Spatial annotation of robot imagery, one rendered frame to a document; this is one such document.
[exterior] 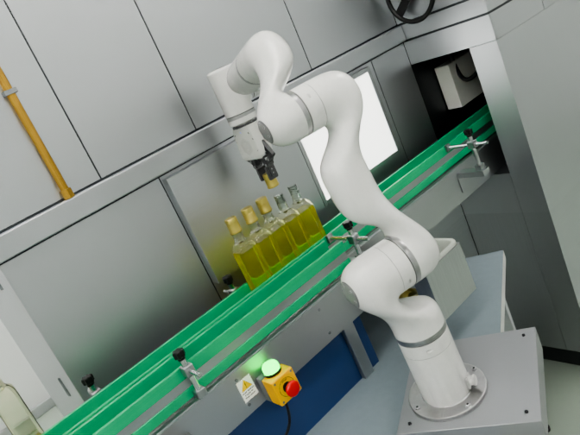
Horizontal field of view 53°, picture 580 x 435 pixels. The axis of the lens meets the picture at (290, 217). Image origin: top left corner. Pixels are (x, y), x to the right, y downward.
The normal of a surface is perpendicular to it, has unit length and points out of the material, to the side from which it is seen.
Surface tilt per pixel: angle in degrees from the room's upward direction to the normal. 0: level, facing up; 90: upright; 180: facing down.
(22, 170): 90
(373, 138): 90
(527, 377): 3
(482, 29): 90
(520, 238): 90
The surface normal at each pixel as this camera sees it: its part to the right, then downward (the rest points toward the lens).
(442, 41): -0.70, 0.48
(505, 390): -0.42, -0.85
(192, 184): 0.60, -0.02
